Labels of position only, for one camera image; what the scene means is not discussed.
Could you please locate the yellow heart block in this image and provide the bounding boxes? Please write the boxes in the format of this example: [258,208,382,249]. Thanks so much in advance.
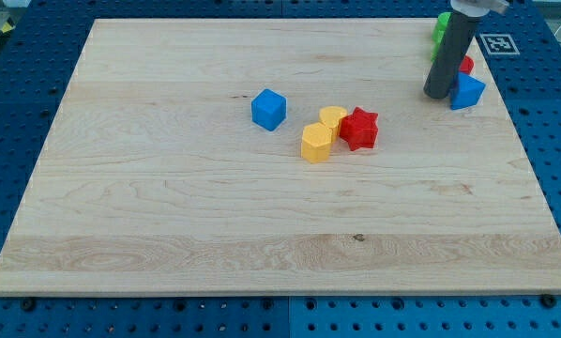
[319,106,347,142]

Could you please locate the red star block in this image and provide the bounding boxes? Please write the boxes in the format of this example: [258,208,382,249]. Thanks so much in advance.
[340,107,378,151]

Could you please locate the yellow hexagon block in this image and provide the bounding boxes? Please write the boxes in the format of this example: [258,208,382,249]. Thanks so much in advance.
[301,122,332,163]

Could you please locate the blue cube block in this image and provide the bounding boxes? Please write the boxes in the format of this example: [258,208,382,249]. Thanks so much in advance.
[251,88,287,131]

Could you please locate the wooden board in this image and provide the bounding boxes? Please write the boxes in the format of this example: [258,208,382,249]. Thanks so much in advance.
[0,19,561,297]

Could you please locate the blue triangle block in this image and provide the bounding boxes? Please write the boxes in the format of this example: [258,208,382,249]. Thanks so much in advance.
[449,72,486,110]

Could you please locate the red round block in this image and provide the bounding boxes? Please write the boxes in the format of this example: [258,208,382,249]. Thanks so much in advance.
[459,55,475,75]

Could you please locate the green round block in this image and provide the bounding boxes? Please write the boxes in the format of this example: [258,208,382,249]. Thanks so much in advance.
[431,11,451,61]

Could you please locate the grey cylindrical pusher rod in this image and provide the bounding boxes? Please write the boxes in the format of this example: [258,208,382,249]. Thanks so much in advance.
[423,9,481,100]

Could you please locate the fiducial marker tag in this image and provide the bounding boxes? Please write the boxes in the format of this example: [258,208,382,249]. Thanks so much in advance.
[479,34,520,55]

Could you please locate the white rod mount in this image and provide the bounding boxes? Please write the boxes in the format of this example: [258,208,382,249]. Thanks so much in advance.
[449,0,509,18]

